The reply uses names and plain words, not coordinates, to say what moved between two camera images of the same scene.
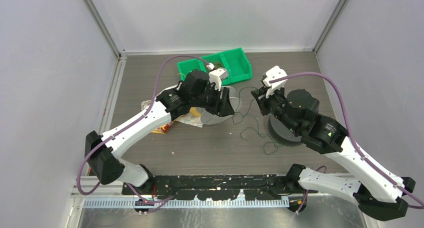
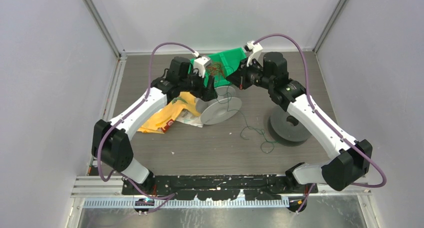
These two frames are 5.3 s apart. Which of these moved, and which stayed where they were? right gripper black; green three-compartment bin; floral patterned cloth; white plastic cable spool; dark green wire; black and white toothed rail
Moved: right gripper black; dark green wire
Stayed: white plastic cable spool; green three-compartment bin; floral patterned cloth; black and white toothed rail
